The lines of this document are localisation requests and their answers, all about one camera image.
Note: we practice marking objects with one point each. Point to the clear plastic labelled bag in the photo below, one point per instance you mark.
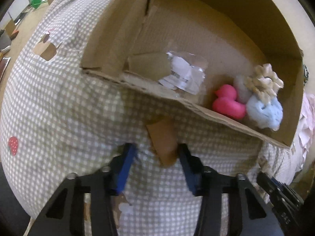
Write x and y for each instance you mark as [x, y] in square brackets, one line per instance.
[187, 72]

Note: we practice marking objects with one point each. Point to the brown cardboard tube piece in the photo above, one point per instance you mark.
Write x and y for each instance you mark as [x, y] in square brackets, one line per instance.
[164, 140]

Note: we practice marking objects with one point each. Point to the open cardboard box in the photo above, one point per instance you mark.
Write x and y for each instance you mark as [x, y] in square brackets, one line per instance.
[232, 36]

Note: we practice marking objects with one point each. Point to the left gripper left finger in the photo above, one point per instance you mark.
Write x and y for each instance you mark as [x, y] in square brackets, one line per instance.
[63, 213]

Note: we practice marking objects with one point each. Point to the checkered dog print bedsheet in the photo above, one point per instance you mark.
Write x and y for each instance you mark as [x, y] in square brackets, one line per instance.
[58, 119]

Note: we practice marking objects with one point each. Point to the pink rubber duck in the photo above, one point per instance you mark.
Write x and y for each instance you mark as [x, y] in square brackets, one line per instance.
[226, 103]

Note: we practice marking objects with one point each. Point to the pink white crumpled cloth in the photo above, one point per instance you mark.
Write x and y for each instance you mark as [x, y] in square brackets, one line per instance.
[306, 126]

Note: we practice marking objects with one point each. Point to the green dustpan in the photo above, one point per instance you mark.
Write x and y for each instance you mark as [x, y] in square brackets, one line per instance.
[36, 3]

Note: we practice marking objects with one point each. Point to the light blue fluffy cloth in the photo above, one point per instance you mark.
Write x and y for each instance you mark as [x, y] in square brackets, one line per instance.
[265, 115]

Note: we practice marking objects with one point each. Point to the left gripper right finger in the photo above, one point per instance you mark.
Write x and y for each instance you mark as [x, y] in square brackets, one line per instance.
[248, 213]

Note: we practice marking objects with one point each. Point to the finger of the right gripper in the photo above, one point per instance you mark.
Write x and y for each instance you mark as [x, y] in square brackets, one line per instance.
[279, 192]

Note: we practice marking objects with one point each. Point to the beige scrunchie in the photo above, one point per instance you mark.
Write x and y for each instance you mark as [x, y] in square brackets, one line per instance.
[264, 83]

